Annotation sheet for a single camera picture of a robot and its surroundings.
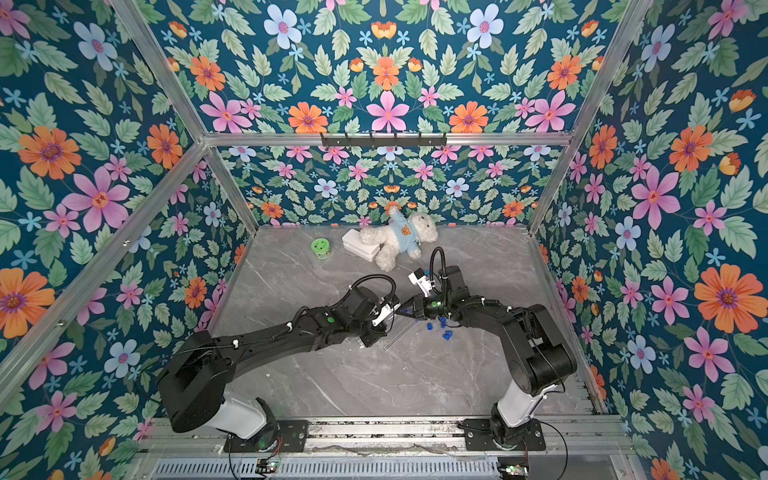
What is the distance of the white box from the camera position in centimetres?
109

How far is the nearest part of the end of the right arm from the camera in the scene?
0.74 meters

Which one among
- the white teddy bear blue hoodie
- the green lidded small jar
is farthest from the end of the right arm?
the green lidded small jar

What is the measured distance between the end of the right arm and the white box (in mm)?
331

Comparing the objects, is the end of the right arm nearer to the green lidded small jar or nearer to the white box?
the white box

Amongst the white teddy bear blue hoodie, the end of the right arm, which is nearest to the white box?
the white teddy bear blue hoodie

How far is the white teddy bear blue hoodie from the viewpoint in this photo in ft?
3.47

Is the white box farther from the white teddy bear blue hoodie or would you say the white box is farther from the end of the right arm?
the end of the right arm

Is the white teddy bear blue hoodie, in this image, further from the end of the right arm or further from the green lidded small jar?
the end of the right arm

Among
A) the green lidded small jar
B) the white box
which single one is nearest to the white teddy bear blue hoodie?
the white box

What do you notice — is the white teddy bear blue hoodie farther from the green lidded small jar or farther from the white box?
the green lidded small jar

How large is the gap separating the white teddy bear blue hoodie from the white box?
0.7 inches

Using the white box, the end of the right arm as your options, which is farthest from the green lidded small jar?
the end of the right arm

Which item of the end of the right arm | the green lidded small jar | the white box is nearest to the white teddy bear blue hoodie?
the white box

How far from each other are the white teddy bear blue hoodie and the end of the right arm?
0.26m
